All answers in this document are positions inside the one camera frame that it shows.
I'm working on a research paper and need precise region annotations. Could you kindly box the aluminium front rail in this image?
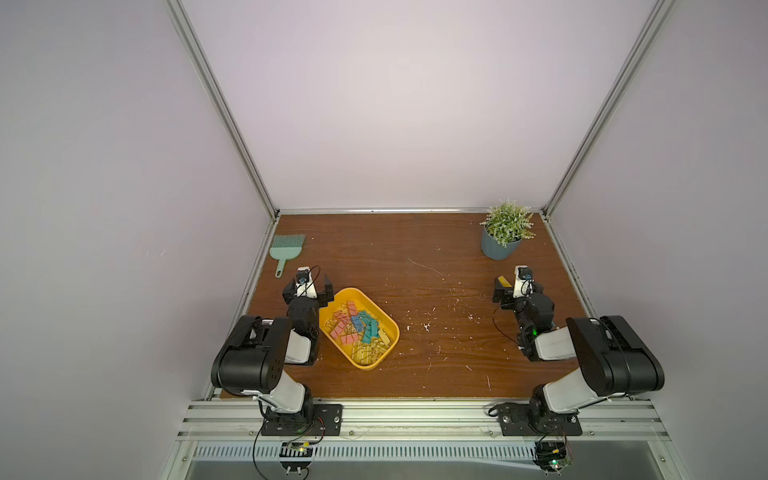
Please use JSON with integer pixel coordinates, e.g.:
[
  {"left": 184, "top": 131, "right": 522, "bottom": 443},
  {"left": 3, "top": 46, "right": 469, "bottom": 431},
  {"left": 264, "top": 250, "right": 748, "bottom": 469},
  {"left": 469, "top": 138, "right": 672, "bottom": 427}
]
[{"left": 176, "top": 398, "right": 670, "bottom": 441}]

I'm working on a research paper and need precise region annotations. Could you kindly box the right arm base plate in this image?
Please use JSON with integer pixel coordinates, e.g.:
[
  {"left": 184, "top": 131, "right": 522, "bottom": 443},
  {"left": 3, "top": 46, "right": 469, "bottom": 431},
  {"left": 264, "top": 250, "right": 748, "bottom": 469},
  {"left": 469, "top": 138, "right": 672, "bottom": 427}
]
[{"left": 489, "top": 402, "right": 583, "bottom": 437}]

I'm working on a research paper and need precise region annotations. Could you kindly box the right controller board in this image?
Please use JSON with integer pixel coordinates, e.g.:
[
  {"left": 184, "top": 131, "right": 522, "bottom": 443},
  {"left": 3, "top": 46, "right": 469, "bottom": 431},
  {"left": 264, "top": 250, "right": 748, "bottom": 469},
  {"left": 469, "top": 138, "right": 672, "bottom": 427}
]
[{"left": 534, "top": 441, "right": 571, "bottom": 474}]

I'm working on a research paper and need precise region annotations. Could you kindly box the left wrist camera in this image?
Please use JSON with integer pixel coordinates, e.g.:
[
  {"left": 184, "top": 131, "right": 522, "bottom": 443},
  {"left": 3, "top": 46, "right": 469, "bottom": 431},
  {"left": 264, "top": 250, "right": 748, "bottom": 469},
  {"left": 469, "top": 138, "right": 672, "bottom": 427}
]
[{"left": 295, "top": 267, "right": 317, "bottom": 298}]

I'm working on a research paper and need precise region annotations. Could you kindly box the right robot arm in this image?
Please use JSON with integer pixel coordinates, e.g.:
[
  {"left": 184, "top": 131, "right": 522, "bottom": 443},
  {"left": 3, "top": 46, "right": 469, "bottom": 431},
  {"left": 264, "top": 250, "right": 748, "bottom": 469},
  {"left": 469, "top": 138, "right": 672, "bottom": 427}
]
[{"left": 492, "top": 266, "right": 665, "bottom": 432}]

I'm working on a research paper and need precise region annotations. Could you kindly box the controller board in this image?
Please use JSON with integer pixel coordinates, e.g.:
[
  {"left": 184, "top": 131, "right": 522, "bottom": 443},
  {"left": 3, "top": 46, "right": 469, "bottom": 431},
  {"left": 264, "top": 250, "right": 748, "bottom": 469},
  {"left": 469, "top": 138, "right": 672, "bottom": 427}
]
[
  {"left": 534, "top": 441, "right": 571, "bottom": 474},
  {"left": 278, "top": 442, "right": 315, "bottom": 479}
]

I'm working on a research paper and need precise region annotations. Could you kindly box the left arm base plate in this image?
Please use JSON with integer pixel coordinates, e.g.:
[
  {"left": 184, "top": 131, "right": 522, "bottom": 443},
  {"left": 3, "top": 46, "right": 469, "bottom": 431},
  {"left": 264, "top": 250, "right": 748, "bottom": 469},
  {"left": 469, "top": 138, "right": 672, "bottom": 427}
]
[{"left": 261, "top": 403, "right": 344, "bottom": 437}]

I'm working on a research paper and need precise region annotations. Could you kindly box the left controller board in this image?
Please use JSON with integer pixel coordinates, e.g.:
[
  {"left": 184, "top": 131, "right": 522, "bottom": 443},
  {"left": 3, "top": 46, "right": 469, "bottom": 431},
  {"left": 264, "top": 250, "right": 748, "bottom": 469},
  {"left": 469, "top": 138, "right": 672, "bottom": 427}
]
[{"left": 278, "top": 442, "right": 315, "bottom": 479}]

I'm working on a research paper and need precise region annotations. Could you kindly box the green plastic dustpan brush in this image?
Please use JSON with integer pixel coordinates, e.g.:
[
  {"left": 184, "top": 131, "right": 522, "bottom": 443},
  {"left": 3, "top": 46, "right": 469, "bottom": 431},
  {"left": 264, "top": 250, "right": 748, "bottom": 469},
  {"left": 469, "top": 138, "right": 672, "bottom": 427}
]
[{"left": 269, "top": 234, "right": 306, "bottom": 278}]

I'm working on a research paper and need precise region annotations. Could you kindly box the yellow plastic storage box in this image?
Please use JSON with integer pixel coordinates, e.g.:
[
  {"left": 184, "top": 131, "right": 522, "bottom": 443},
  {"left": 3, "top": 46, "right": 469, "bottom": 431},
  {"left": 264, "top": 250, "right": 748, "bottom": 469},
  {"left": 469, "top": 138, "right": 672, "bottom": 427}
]
[{"left": 319, "top": 287, "right": 400, "bottom": 371}]

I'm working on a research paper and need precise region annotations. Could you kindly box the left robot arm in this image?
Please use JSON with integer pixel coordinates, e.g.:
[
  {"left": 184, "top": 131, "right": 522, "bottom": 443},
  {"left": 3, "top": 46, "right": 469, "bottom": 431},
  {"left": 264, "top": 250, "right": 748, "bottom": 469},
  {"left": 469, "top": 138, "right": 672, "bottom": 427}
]
[{"left": 211, "top": 268, "right": 334, "bottom": 422}]

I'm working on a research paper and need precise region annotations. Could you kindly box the yellow blue handled tool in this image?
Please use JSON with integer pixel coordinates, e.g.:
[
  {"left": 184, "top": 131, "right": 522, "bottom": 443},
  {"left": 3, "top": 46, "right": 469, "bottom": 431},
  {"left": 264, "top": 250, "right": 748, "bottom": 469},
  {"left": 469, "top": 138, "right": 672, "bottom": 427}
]
[{"left": 496, "top": 275, "right": 513, "bottom": 288}]

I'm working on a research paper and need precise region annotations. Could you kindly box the potted green plant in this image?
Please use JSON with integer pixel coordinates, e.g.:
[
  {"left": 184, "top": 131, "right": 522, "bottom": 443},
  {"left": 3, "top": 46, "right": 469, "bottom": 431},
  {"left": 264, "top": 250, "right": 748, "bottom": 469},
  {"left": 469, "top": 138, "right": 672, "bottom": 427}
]
[{"left": 481, "top": 201, "right": 535, "bottom": 261}]

